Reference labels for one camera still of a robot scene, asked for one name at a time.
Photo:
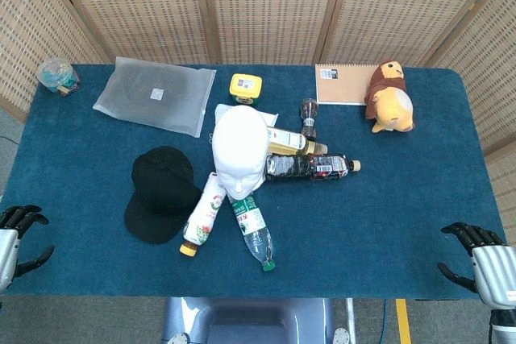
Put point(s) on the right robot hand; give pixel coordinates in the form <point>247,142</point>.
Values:
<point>489,269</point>

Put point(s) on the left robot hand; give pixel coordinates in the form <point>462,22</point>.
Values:
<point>9,245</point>

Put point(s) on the black baseball cap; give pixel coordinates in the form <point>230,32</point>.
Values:
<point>161,194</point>

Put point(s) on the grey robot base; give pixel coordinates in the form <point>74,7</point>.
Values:
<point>250,320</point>

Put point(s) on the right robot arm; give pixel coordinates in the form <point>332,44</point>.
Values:
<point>502,326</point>

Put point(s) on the white mannequin head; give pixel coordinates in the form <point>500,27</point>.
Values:
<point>240,150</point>

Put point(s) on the clear jar of clips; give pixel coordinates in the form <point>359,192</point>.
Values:
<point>58,75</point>

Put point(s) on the white yogurt drink bottle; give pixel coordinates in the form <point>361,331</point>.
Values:
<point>202,215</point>

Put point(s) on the yellow brown plush toy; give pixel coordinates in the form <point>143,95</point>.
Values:
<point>391,98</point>

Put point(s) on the dark tea bottle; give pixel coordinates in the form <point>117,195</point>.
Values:
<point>310,167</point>

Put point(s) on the frosted zip bag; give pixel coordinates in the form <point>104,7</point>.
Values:
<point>155,96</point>

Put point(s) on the yellow oil bottle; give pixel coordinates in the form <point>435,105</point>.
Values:
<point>296,142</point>

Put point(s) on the blue table cloth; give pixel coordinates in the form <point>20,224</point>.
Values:
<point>258,239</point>

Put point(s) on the small pepper grinder bottle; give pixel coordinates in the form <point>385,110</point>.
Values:
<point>309,118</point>

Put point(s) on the brown spiral notebook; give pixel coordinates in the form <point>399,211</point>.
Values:
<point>342,84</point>

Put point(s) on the clear green-label water bottle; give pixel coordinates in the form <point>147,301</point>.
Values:
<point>254,231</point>

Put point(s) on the woven folding screen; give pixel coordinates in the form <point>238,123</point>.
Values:
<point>258,9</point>

